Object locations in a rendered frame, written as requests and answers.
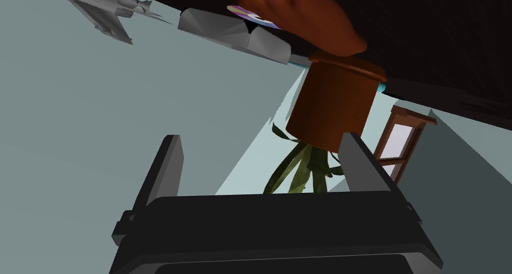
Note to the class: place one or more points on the brown framed window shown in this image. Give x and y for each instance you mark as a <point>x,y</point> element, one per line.
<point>400,145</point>

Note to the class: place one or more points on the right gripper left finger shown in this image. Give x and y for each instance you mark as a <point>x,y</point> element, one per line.
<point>163,170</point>

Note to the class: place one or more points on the grey model jet plane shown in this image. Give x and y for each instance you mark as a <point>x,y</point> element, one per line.
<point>108,7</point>

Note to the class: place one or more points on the purple and white disc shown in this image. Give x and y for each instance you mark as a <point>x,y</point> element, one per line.
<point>252,16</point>

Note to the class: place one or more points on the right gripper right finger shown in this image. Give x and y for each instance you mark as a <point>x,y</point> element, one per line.
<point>362,168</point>

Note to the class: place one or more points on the grey angular box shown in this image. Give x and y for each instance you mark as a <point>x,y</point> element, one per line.
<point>234,33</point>

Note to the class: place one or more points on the brown rounded shape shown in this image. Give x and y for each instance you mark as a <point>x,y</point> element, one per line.
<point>298,13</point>

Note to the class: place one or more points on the potted plant in brown pot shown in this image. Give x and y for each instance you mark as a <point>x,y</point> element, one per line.
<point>334,101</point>

